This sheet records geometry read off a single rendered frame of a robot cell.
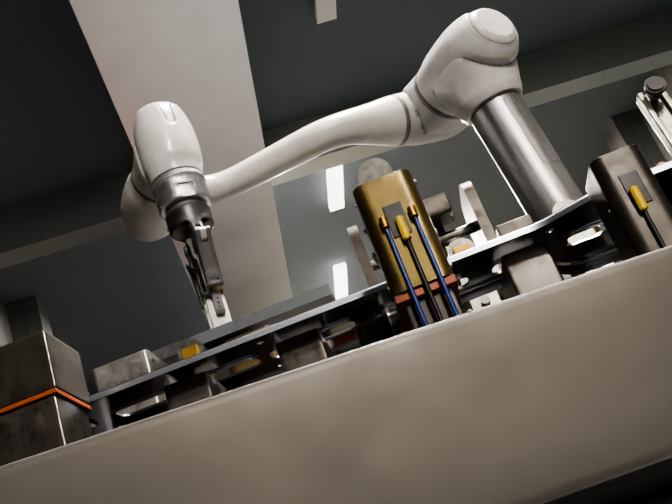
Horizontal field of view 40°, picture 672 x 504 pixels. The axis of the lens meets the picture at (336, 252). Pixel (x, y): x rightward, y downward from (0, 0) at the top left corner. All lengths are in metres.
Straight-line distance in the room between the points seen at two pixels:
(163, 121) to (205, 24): 2.22
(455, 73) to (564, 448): 1.54
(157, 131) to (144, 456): 1.40
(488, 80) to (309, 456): 1.53
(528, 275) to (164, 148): 0.75
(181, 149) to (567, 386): 1.39
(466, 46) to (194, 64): 2.38
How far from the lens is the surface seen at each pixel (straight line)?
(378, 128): 1.76
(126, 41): 3.76
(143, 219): 1.68
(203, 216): 1.50
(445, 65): 1.72
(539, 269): 0.99
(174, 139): 1.56
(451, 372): 0.18
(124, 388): 1.00
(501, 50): 1.68
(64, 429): 0.89
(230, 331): 1.37
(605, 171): 0.88
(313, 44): 5.91
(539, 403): 0.18
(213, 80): 4.06
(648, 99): 1.35
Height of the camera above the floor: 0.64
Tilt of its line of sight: 24 degrees up
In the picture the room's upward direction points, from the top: 20 degrees counter-clockwise
